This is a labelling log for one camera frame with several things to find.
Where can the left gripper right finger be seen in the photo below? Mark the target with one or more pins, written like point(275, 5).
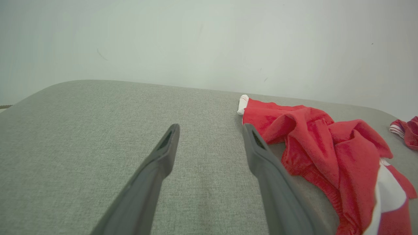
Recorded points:
point(284, 202)

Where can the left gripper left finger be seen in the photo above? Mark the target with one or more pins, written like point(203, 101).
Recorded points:
point(140, 195)

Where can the red shorts white trim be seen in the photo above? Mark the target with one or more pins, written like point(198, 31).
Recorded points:
point(310, 130)

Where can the red Bulls 23 jersey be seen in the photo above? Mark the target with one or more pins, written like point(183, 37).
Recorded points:
point(411, 133)

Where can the grey fabric sofa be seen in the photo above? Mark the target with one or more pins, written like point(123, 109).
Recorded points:
point(130, 130)

